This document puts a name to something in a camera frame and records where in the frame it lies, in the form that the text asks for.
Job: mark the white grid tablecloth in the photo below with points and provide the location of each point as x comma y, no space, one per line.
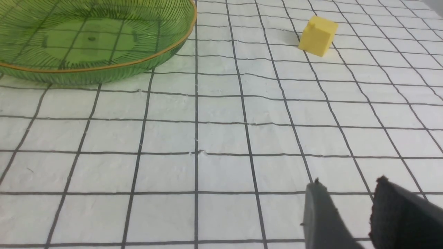
214,148

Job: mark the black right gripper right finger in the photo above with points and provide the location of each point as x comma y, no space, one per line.
401,219

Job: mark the yellow foam cube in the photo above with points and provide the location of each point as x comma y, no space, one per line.
318,35

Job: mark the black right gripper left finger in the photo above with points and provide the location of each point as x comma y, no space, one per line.
322,224

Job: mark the green glass plate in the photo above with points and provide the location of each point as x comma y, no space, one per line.
82,42

